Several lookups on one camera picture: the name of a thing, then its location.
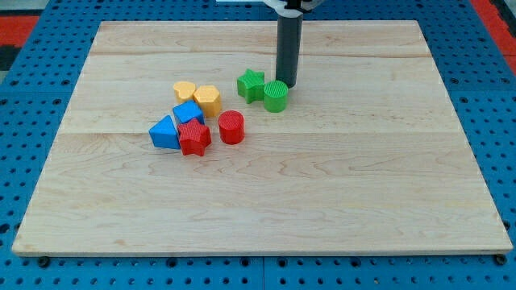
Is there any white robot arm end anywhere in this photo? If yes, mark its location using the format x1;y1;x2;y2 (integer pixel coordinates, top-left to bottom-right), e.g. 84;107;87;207
263;0;325;18

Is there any red cylinder block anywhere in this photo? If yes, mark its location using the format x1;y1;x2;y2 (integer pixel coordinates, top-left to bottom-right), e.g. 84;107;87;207
218;110;245;145

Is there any green cylinder block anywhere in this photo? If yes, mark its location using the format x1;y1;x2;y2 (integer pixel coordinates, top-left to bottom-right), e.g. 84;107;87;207
264;81;289;113

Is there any green star block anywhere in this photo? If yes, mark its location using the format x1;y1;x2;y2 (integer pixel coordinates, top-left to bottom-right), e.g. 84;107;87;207
237;68;264;104

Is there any red star block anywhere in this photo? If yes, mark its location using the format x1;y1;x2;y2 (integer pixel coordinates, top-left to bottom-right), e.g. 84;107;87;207
177;118;211;156

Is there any yellow hexagon block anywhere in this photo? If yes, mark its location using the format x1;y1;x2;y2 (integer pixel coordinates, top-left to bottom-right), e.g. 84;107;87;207
193;85;222;118

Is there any blue cube block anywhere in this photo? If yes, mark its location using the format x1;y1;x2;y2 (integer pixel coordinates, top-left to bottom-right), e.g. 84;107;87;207
173;100;205;124

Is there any yellow heart block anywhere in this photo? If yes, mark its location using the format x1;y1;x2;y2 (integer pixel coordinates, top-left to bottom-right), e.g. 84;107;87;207
173;81;197;104

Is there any blue triangle block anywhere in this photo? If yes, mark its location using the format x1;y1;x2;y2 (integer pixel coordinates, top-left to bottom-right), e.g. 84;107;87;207
148;115;181;150

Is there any light wooden board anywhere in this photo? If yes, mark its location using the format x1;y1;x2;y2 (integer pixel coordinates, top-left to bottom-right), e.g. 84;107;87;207
12;20;513;257

